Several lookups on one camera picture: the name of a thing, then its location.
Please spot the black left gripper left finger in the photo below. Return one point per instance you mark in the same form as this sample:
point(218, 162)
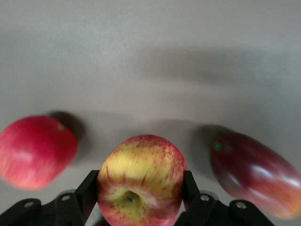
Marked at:
point(80, 195)

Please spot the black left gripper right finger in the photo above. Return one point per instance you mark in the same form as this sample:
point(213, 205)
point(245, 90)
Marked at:
point(197, 200)

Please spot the red yellow striped apple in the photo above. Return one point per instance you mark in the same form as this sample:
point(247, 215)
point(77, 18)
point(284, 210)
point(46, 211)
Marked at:
point(141, 179)

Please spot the red pomegranate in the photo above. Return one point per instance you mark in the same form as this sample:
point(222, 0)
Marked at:
point(35, 153)

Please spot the red yellow mango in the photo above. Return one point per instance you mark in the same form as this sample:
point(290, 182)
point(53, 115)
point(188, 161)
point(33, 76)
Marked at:
point(258, 174)

